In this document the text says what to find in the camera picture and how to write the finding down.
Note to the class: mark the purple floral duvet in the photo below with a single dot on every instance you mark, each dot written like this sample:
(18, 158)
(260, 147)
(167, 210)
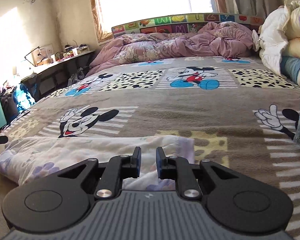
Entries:
(190, 45)

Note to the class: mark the bright blue cloth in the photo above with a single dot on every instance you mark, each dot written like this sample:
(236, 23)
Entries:
(27, 96)

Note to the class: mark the bright window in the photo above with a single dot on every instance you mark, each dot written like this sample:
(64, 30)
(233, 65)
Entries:
(152, 0)

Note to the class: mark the dark cluttered desk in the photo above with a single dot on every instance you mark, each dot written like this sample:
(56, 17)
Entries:
(60, 63)

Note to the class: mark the white quilted blanket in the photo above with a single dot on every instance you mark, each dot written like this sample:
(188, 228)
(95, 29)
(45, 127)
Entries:
(272, 42)

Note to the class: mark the cartoon mouse printed blanket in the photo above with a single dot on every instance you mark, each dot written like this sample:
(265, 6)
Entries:
(190, 110)

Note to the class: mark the colourful alphabet headboard mat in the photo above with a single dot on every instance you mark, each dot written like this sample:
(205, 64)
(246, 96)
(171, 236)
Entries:
(165, 21)

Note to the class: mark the black desk lamp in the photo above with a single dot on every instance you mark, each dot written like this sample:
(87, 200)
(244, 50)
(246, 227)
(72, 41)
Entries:
(32, 53)

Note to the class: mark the white floral padded pants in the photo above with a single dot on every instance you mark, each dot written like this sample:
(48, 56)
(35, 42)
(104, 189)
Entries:
(65, 150)

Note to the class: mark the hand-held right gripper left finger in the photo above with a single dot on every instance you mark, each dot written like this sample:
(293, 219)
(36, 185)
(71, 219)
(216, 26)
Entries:
(138, 163)

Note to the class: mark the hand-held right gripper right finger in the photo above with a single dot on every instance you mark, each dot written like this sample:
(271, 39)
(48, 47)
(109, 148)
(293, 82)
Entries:
(160, 166)

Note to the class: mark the blue rolled blanket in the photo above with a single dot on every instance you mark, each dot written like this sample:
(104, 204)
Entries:
(295, 70)

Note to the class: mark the dark grey clothes heap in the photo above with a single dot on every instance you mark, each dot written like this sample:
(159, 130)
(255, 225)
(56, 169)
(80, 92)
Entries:
(77, 76)

